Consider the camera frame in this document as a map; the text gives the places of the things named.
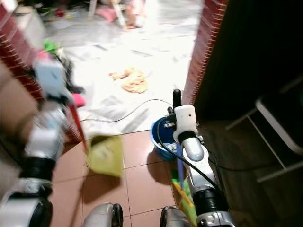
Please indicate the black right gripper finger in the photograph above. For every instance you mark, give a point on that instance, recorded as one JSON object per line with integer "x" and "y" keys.
{"x": 176, "y": 98}

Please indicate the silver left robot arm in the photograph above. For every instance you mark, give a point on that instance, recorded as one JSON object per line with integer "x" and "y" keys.
{"x": 45, "y": 142}

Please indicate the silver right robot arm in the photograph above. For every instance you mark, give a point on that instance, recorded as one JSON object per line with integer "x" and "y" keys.
{"x": 194, "y": 151}

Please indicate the small pink item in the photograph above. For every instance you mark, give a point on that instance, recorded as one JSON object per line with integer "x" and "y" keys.
{"x": 78, "y": 100}

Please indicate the blue plastic bucket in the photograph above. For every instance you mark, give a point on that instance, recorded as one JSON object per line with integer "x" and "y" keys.
{"x": 158, "y": 139}

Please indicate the green plastic item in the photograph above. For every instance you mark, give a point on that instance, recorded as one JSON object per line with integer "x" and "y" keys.
{"x": 50, "y": 46}

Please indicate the orange crumpled cloth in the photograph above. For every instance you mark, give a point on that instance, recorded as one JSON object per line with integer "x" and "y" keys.
{"x": 135, "y": 82}

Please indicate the grey bin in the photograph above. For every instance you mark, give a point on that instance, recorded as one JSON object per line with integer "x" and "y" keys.
{"x": 29, "y": 21}

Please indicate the pink cloth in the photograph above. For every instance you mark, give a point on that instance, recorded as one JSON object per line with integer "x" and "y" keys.
{"x": 106, "y": 13}

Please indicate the wooden stool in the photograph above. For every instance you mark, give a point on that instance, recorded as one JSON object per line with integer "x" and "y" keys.
{"x": 120, "y": 15}

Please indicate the person bare leg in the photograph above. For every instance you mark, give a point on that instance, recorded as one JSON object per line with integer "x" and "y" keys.
{"x": 135, "y": 14}

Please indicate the grey right robot leg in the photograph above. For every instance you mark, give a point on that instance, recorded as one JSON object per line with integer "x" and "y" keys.
{"x": 174, "y": 218}

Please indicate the grey robot leg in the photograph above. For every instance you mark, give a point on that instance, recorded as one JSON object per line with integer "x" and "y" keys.
{"x": 174, "y": 218}
{"x": 102, "y": 216}

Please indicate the grey left robot leg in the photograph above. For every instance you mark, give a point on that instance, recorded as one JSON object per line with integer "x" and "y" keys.
{"x": 102, "y": 216}

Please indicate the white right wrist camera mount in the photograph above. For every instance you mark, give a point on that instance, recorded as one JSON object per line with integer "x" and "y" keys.
{"x": 184, "y": 118}

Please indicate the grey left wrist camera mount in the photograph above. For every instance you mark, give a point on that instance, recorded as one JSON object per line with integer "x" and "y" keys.
{"x": 49, "y": 75}

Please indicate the white metal rack frame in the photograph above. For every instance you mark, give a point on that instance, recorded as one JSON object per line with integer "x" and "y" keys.
{"x": 277, "y": 125}

